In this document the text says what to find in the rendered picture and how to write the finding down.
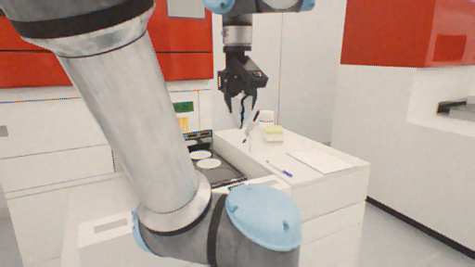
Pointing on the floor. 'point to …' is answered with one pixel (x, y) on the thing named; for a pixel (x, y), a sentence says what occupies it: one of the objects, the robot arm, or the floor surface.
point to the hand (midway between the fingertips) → (240, 125)
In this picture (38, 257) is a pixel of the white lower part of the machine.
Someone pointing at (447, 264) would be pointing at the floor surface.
